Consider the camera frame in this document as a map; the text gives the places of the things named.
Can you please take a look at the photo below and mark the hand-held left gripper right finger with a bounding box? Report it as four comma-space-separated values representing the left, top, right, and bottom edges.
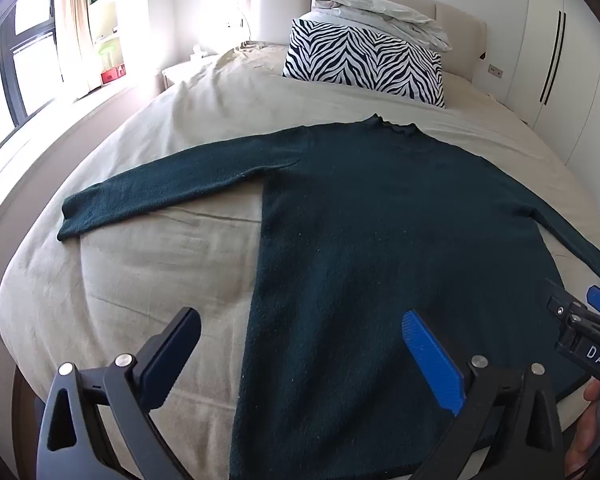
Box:
401, 310, 566, 480

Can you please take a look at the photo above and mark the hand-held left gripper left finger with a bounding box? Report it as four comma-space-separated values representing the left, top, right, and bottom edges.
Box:
36, 307, 202, 480

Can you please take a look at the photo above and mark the dark green sweater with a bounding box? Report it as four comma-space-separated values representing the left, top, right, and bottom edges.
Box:
56, 112, 600, 480

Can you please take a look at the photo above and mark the person's right hand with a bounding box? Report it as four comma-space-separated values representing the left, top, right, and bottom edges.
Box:
564, 377, 600, 480

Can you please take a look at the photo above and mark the bed with beige sheet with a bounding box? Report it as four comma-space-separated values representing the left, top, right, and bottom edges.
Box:
0, 40, 600, 480

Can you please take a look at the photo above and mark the white window ledge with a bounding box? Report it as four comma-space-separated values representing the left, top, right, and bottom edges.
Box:
0, 82, 163, 241

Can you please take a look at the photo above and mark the white wardrobe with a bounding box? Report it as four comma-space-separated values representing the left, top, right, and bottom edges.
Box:
500, 0, 600, 216

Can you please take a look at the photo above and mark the white nightstand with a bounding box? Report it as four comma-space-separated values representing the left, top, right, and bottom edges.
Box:
161, 57, 216, 92

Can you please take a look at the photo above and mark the zebra print pillow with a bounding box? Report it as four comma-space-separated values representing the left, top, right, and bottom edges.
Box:
282, 18, 446, 109

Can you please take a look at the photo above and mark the black framed window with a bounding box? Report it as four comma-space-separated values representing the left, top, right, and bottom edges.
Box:
0, 0, 68, 171

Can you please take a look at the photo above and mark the beige curtain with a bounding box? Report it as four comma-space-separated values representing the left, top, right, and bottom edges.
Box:
55, 0, 99, 98

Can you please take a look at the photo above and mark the white folded duvet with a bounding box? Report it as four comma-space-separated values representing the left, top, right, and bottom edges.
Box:
312, 0, 453, 52

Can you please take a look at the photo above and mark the beige padded headboard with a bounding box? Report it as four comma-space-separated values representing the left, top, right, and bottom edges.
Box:
239, 0, 488, 83

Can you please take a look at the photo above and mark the white wall shelf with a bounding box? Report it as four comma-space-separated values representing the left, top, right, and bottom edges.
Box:
87, 0, 131, 96

